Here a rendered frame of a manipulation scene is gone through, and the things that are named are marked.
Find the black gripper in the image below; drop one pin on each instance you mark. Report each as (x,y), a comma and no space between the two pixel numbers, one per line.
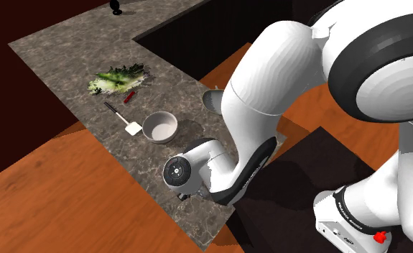
(184,196)

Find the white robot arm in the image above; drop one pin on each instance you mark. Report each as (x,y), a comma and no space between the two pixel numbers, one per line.
(262,105)

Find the white round bowl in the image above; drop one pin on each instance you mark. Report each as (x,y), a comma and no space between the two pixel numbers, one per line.
(160,128)

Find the dark robot stand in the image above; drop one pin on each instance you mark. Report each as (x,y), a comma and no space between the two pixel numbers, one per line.
(297,196)

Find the small red stick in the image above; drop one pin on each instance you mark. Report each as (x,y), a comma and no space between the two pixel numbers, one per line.
(129,97)

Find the green lettuce leaf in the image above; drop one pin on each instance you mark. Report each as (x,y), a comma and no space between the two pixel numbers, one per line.
(117,81)

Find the black round-footed object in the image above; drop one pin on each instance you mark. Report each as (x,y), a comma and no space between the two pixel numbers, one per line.
(115,6)

